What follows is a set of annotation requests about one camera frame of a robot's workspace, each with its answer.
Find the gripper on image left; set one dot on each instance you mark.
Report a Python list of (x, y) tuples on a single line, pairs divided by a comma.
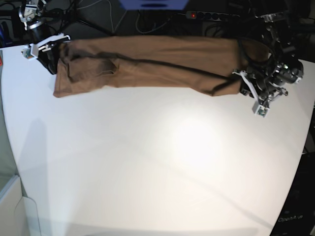
[(50, 58)]

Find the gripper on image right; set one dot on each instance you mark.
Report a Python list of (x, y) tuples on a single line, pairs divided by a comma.
[(247, 89)]

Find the brown T-shirt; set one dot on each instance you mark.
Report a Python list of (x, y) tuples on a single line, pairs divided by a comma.
[(204, 64)]

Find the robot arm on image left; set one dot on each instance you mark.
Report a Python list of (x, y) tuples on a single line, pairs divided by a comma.
[(32, 15)]

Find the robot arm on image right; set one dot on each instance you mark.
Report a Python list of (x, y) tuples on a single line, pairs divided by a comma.
[(276, 24)]

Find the black tripod stand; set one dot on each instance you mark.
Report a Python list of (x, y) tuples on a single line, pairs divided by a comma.
[(65, 17)]

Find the black power strip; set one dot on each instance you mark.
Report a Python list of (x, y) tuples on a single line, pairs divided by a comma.
[(211, 16)]

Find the black OpenArm base box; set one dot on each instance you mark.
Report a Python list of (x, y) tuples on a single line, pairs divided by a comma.
[(297, 217)]

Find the white bin at left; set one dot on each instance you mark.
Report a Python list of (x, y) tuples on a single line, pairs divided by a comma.
[(18, 214)]

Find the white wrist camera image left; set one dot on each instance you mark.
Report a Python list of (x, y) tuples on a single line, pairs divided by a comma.
[(27, 54)]

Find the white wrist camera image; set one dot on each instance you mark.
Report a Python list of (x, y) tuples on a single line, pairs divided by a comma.
[(260, 110), (27, 54)]

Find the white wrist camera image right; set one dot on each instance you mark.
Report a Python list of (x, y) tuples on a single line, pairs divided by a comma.
[(260, 110)]

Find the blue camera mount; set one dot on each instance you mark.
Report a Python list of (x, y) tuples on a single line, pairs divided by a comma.
[(154, 4)]

